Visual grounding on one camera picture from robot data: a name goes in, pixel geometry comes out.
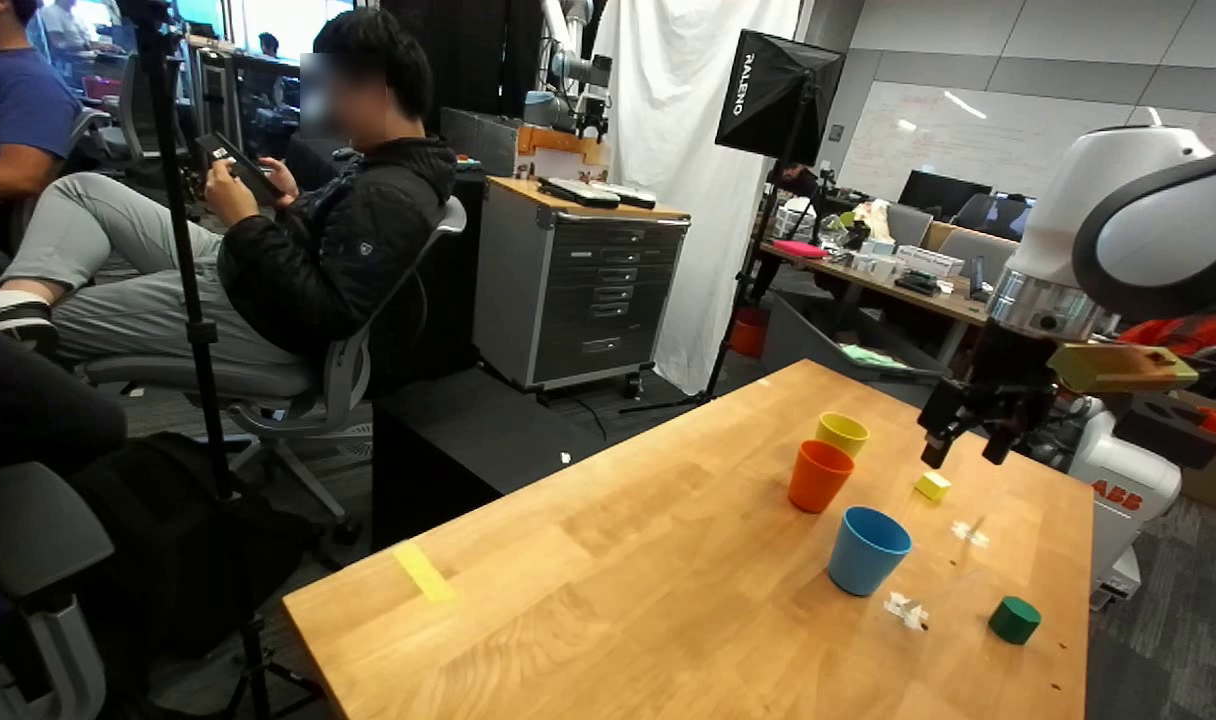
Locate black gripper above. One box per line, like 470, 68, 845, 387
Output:
917, 316, 1058, 472

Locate yellow plastic cup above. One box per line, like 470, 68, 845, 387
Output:
816, 410, 870, 460

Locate blue plastic cup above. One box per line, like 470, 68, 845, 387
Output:
825, 505, 917, 599

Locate white ABB robot base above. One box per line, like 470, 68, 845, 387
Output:
1065, 391, 1186, 603

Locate orange plastic cup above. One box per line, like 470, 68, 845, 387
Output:
782, 436, 860, 521

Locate clear plastic stick piece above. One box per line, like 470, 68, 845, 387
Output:
948, 512, 991, 572

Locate cluttered wooden desk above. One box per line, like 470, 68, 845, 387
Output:
764, 237, 996, 363

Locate white plastic jack piece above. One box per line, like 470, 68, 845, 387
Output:
879, 588, 936, 637

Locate green cylinder block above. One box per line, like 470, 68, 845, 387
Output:
989, 592, 1043, 646

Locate person in red shirt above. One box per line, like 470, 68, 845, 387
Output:
1121, 312, 1216, 360

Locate dark laptop screen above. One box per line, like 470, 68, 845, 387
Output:
896, 168, 999, 229

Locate red floor container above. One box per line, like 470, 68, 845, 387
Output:
731, 303, 771, 360

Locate black light stand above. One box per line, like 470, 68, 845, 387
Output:
700, 154, 789, 405

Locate black softbox light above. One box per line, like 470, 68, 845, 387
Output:
711, 26, 848, 172

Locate white hanging curtain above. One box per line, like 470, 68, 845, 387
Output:
593, 0, 812, 396

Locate black flat keyboard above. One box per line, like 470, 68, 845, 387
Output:
608, 178, 665, 213
534, 172, 623, 213

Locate grey drawer cabinet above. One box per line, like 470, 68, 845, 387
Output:
467, 172, 696, 396

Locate orange cardboard box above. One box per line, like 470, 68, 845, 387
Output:
507, 120, 608, 187

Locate yellow tape strip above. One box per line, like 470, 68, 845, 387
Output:
391, 541, 461, 611

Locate grey mesh office chair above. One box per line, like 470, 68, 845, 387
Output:
0, 456, 119, 720
80, 191, 470, 531

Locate person in black jacket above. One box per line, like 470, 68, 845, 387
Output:
0, 6, 464, 405

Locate black tripod stand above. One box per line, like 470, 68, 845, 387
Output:
113, 0, 278, 720

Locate black floor bag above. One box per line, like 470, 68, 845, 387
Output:
62, 432, 360, 697

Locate person in yellow dark sweater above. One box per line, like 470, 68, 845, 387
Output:
0, 316, 133, 476

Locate person in blue shirt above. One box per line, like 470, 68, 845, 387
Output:
0, 0, 85, 257

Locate tan wrist camera mount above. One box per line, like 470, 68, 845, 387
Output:
1043, 336, 1198, 399

